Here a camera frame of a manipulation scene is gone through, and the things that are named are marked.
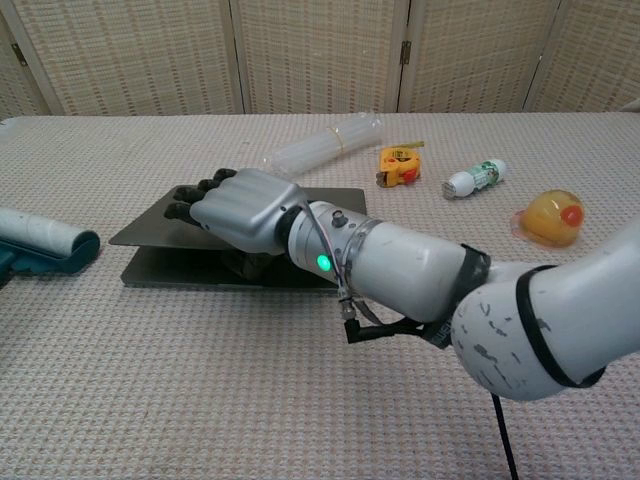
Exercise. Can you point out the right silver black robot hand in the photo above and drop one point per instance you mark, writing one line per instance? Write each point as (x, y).
(250, 210)

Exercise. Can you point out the grey silver laptop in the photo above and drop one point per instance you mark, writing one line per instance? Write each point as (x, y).
(147, 222)

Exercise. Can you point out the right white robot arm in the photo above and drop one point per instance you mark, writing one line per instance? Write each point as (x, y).
(420, 270)

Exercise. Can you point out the clear glue stick bundle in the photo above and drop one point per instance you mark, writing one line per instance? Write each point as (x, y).
(325, 145)

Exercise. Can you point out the yellow tape measure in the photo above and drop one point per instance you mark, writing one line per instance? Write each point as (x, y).
(397, 165)

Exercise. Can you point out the woven folding screen panel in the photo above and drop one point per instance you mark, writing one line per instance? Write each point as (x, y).
(17, 85)
(135, 55)
(600, 40)
(475, 55)
(320, 55)

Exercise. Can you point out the pink white waffle tablecloth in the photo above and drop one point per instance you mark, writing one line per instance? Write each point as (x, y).
(200, 400)

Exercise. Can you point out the metal screen hinge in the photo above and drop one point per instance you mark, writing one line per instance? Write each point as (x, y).
(18, 53)
(405, 52)

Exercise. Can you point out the white bottle green label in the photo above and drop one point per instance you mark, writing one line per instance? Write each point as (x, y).
(475, 177)

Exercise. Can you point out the yellow jelly cup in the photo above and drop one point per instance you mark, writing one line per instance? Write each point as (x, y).
(550, 220)

